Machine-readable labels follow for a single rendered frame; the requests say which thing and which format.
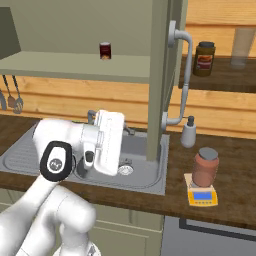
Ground brown honey bottle grey cap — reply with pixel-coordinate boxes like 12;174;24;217
192;146;220;189

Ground grey steel sink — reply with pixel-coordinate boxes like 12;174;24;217
0;121;170;197

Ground white soap dispenser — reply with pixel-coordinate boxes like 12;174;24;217
180;115;198;149

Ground hanging grey slotted spoon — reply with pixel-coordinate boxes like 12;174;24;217
11;75;25;115

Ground olive green cabinet door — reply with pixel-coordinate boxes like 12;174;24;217
0;6;22;61
145;0;189;163

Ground hanging brown spatula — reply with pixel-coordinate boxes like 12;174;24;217
2;74;17;109

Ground hanging grey ladle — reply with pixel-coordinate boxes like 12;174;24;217
0;74;8;112

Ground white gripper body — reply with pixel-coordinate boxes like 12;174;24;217
93;109;126;177

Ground brown jar black lid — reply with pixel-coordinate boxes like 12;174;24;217
192;40;217;78

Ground olive green wall cabinet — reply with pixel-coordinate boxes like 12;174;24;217
0;0;153;85

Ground dark dishwasher handle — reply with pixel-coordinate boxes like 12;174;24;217
178;217;256;242

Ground dark wooden wall shelf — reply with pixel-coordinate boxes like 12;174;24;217
177;54;256;95

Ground olive green base cabinets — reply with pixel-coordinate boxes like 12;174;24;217
0;187;165;256

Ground grey dishwasher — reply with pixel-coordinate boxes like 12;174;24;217
160;215;256;256

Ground dark red can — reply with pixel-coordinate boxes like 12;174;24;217
98;41;112;61

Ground grey cabinet door handle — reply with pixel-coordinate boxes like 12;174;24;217
161;20;194;135

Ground yellow digital scale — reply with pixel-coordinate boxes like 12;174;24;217
183;172;220;208

